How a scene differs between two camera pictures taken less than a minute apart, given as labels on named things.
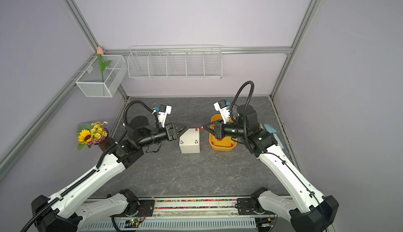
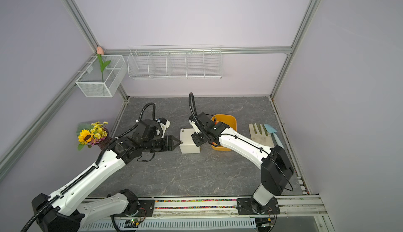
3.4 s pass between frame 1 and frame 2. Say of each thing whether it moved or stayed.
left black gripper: moved
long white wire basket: stayed
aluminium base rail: stayed
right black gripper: moved
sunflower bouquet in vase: stayed
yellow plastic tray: stayed
